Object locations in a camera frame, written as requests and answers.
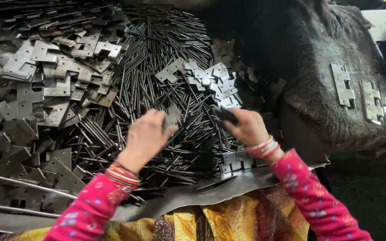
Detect pile of shiny small leaves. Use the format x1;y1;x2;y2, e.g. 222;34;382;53
155;58;244;110

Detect person's right hand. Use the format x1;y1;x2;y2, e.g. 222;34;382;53
222;107;271;148

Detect person's left hand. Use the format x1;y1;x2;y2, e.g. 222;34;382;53
117;108;179;174

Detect red and white wrist bangles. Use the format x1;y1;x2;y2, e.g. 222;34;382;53
245;135;281;159

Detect grey metal hinge leaf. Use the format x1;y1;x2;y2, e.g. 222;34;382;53
162;104;182;132

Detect dark metal hinge leaf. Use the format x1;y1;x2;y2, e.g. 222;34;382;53
211;105;239;125

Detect dark furry blanket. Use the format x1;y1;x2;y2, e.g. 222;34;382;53
213;0;386;165

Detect grey metal sheet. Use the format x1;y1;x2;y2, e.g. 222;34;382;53
0;160;330;233

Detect heap of thin metal pins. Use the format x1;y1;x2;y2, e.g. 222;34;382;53
66;5;281;205

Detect yellow patterned garment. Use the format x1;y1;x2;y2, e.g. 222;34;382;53
0;183;311;241

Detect shiny metal box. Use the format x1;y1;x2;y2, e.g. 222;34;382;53
361;7;386;43

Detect red and green wrist bangles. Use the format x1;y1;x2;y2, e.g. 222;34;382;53
104;161;142;192

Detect long metal rod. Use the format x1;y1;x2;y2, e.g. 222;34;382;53
0;171;78;200
0;203;62;219

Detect heap of large hinge leaves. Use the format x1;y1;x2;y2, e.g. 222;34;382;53
0;0;132;215

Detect small stack of hinge leaves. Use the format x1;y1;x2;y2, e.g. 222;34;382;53
218;147;269;175

